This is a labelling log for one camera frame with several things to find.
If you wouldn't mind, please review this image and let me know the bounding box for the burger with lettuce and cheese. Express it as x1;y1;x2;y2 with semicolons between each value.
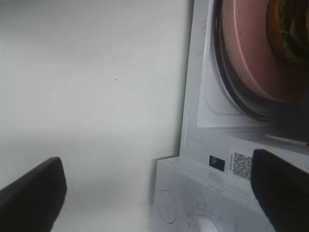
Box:
266;0;309;65

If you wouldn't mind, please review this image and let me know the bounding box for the round white door button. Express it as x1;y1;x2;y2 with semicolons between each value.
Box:
157;190;177;224

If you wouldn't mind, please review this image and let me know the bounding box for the white microwave oven body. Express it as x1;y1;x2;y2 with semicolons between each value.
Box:
150;0;309;232

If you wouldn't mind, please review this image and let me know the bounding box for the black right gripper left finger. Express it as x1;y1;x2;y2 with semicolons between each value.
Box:
0;157;67;232

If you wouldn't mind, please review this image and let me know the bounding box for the pink round plate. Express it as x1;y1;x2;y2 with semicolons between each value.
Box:
222;0;309;102

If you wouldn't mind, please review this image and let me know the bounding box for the white timer knob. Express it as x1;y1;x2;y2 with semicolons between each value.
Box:
197;216;218;232

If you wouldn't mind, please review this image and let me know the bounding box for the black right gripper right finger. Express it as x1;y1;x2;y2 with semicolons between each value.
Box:
251;149;309;232

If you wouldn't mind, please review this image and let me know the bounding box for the glass microwave turntable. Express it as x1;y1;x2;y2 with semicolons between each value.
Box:
212;0;309;122

